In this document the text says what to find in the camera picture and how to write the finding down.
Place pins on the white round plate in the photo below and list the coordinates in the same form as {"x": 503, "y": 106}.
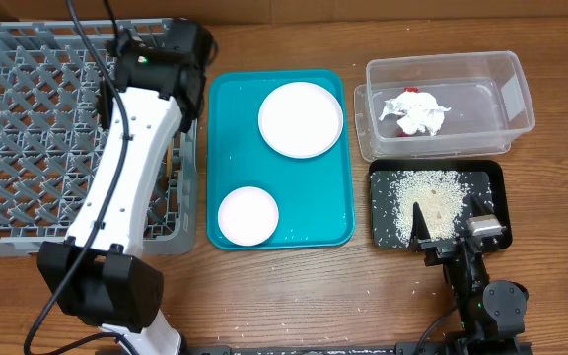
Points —
{"x": 300, "y": 120}

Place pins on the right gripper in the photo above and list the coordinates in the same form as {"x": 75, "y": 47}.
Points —
{"x": 444, "y": 248}

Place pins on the black rectangular tray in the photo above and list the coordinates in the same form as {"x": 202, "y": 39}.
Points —
{"x": 491, "y": 168}

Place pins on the spilled white rice pile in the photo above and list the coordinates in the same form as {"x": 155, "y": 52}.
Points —
{"x": 443, "y": 198}

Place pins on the red snack wrapper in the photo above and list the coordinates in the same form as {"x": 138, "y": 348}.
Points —
{"x": 409, "y": 90}

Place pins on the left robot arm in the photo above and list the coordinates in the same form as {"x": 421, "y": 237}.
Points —
{"x": 96, "y": 273}

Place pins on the clear plastic bin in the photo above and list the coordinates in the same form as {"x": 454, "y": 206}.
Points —
{"x": 486, "y": 93}

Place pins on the grey dishwasher rack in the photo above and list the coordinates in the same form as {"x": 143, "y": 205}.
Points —
{"x": 53, "y": 131}

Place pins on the white napkin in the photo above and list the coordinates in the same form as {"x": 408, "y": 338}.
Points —
{"x": 418, "y": 112}

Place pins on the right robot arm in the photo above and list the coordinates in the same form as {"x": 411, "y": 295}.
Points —
{"x": 488, "y": 316}

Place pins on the pink shallow bowl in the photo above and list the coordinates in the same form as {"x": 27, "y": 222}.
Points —
{"x": 248, "y": 216}

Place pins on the teal serving tray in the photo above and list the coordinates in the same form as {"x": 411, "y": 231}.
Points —
{"x": 314, "y": 196}

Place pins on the wooden chopstick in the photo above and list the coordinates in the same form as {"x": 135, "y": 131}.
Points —
{"x": 168, "y": 161}

